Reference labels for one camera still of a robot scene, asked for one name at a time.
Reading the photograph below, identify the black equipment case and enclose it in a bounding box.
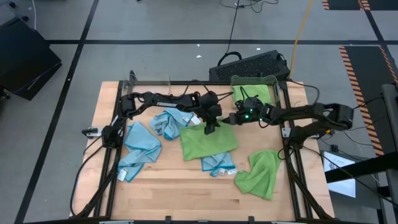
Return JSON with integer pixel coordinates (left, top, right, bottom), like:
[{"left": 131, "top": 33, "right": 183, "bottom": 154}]
[{"left": 0, "top": 17, "right": 63, "bottom": 102}]

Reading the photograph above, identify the blue microfiber towel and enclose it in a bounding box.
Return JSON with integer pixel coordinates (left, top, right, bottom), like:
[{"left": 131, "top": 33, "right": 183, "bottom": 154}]
[
  {"left": 200, "top": 151, "right": 238, "bottom": 178},
  {"left": 148, "top": 108, "right": 195, "bottom": 141},
  {"left": 117, "top": 121, "right": 163, "bottom": 184}
]

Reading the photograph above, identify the black perforated computer case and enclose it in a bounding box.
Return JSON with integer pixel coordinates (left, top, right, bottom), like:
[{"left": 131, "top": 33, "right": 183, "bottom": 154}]
[{"left": 208, "top": 49, "right": 292, "bottom": 82}]

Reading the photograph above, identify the clear plastic basket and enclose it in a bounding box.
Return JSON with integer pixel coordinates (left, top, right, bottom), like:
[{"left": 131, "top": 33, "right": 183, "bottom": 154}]
[
  {"left": 122, "top": 72, "right": 172, "bottom": 96},
  {"left": 229, "top": 73, "right": 281, "bottom": 108}
]

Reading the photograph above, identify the black metal beam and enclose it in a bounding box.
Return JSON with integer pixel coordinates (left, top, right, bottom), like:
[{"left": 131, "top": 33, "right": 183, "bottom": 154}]
[{"left": 325, "top": 151, "right": 398, "bottom": 184}]

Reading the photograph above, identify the yellow power cable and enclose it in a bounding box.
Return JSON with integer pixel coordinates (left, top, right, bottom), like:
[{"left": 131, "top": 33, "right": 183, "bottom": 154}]
[{"left": 288, "top": 0, "right": 314, "bottom": 81}]

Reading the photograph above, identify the black mat with orange stripes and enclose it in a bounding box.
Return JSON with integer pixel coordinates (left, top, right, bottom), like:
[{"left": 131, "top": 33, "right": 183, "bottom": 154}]
[
  {"left": 322, "top": 0, "right": 398, "bottom": 12},
  {"left": 338, "top": 45, "right": 398, "bottom": 157}
]

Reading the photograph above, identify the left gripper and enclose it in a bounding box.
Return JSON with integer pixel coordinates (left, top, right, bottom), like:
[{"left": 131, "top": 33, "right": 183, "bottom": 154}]
[{"left": 197, "top": 91, "right": 224, "bottom": 136}]

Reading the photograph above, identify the green microfiber towel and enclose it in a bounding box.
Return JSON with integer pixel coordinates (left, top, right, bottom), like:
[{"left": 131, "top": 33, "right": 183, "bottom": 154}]
[
  {"left": 179, "top": 122, "right": 240, "bottom": 162},
  {"left": 232, "top": 84, "right": 274, "bottom": 105},
  {"left": 233, "top": 149, "right": 283, "bottom": 202}
]

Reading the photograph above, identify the grey metal post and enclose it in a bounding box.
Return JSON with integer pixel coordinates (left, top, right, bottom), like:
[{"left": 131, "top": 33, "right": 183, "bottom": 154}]
[{"left": 381, "top": 83, "right": 398, "bottom": 208}]

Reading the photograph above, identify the black cable with loop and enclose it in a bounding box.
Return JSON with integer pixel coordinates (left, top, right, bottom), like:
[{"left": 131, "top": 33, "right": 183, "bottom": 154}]
[{"left": 216, "top": 0, "right": 244, "bottom": 67}]

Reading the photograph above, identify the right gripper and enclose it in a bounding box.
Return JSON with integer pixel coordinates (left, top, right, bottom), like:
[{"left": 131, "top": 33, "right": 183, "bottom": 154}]
[{"left": 221, "top": 96, "right": 269, "bottom": 127}]

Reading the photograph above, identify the black floor cable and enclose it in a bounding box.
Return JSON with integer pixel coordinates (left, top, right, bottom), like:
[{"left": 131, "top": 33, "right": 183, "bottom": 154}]
[{"left": 353, "top": 95, "right": 384, "bottom": 110}]

